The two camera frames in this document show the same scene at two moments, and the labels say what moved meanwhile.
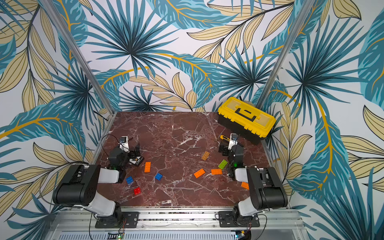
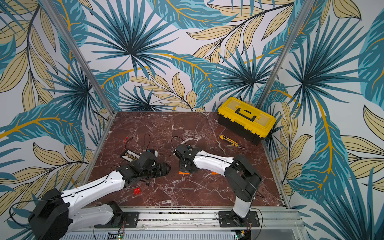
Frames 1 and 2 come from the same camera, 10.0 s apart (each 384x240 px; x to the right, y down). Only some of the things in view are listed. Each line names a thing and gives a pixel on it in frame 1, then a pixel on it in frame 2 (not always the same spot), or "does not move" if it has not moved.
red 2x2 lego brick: (137, 191) does not move
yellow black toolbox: (246, 119) does not move
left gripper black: (132, 152) -> (159, 172)
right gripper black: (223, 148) -> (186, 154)
